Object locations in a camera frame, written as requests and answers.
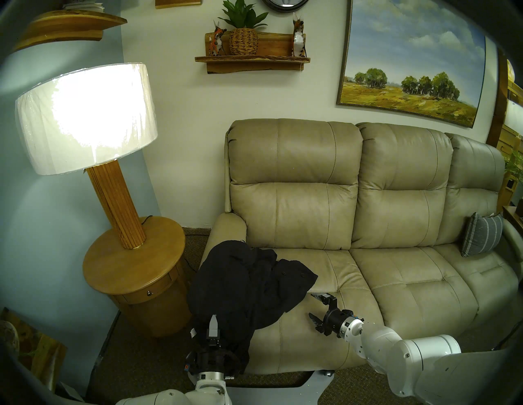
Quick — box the round wooden side table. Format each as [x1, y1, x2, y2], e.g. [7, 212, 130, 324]
[83, 216, 192, 337]

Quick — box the dark wooden end table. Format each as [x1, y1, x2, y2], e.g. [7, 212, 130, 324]
[503, 205, 523, 237]

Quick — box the small leafy potted plant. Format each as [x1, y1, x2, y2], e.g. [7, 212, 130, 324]
[505, 151, 523, 217]

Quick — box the round wall clock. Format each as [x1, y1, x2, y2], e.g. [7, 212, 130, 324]
[261, 0, 310, 13]

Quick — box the white cat figurine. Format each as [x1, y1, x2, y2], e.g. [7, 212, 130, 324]
[291, 12, 307, 58]

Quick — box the framed landscape painting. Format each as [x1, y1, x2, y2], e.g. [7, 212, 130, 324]
[337, 0, 487, 129]

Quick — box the live-edge wooden wall shelf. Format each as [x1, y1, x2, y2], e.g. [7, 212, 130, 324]
[195, 32, 311, 74]

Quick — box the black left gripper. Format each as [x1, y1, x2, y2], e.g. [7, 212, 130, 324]
[190, 314, 235, 373]

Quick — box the table lamp with white shade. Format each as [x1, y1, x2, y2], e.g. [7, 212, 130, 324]
[15, 62, 159, 249]

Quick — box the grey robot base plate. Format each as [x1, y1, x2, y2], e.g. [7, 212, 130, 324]
[227, 369, 335, 405]

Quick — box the curved wooden corner shelf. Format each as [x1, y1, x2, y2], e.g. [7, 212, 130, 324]
[12, 10, 128, 53]

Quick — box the wooden cabinet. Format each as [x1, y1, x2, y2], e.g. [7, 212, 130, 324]
[486, 53, 523, 213]

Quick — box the leaning framed picture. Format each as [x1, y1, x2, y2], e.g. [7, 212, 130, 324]
[0, 307, 68, 392]

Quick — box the orange cat figurine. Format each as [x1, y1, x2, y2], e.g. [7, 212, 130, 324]
[208, 20, 227, 57]

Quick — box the beige leather sofa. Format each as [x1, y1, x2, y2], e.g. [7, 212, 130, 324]
[196, 118, 523, 374]

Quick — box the stack of books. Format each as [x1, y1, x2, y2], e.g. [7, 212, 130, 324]
[63, 0, 105, 13]

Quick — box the green plant in woven pot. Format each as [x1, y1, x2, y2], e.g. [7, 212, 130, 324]
[218, 0, 269, 56]

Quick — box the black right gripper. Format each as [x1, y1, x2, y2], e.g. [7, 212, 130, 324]
[308, 293, 354, 338]

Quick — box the grey striped pillow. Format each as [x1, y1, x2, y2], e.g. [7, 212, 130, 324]
[462, 212, 504, 258]

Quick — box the black jacket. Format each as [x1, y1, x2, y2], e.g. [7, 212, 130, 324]
[187, 240, 318, 374]

